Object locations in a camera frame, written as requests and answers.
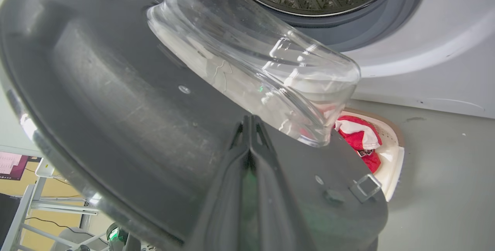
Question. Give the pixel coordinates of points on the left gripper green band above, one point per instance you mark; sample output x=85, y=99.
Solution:
x=116, y=236

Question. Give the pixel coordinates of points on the white laundry basket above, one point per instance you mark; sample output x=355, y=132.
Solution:
x=390, y=162

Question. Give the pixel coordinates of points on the white metal frame stand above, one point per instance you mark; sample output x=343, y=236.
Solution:
x=42, y=208

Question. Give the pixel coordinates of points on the grey washing machine door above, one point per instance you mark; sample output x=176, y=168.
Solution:
x=127, y=108

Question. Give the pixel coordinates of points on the dark computer monitor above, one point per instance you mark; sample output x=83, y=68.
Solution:
x=14, y=165

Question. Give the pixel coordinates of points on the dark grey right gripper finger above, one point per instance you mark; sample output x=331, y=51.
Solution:
x=278, y=212

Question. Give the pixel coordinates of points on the red and white garment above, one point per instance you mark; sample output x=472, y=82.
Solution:
x=361, y=137

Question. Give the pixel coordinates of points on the white washing machine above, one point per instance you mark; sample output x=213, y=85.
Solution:
x=417, y=30

